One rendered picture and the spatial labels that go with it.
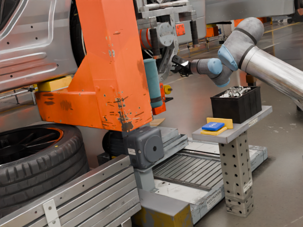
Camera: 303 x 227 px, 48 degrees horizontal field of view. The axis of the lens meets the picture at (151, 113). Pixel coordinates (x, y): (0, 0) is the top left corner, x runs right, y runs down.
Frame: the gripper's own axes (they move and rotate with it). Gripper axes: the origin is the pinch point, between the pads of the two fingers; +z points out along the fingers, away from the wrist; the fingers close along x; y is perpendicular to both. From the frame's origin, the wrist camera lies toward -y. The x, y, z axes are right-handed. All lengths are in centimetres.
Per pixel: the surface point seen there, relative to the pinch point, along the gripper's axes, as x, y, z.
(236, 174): -61, -2, -68
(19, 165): -92, -73, -22
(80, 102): -57, -57, -16
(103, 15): -32, -81, -43
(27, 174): -94, -69, -23
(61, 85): -47, -55, 9
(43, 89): -52, -59, 17
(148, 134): -55, -21, -27
